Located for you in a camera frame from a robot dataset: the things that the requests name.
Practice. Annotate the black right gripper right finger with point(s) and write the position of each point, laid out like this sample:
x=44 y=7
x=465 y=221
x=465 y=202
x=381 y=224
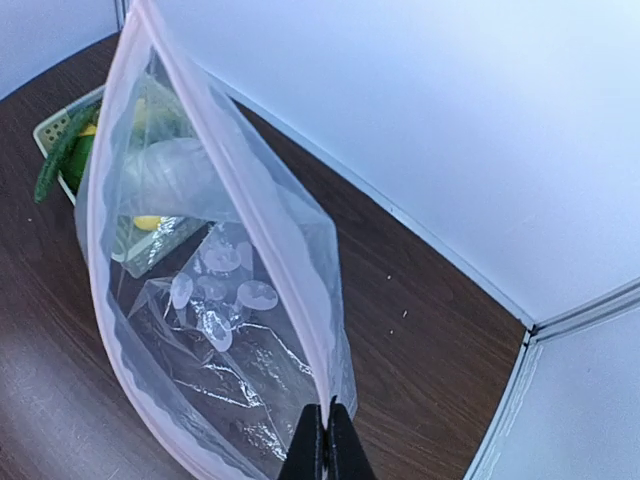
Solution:
x=346 y=459

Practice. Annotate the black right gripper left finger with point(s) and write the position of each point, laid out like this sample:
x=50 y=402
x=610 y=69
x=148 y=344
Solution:
x=305 y=458

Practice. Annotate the clear zip top bag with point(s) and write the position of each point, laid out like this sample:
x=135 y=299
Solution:
x=219 y=332

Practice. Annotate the toy bok choy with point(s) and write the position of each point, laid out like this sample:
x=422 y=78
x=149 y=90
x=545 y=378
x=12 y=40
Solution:
x=169 y=178

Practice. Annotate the toy yellow lemon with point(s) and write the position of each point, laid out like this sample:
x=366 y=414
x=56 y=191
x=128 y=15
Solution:
x=147 y=223

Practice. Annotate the toy orange mango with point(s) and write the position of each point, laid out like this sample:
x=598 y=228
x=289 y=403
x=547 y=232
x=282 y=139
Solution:
x=139 y=122

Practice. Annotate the toy cucumber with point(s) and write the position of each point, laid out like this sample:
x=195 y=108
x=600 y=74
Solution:
x=68 y=155

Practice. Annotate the right aluminium frame post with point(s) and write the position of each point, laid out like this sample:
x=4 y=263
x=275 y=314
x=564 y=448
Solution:
x=583 y=317

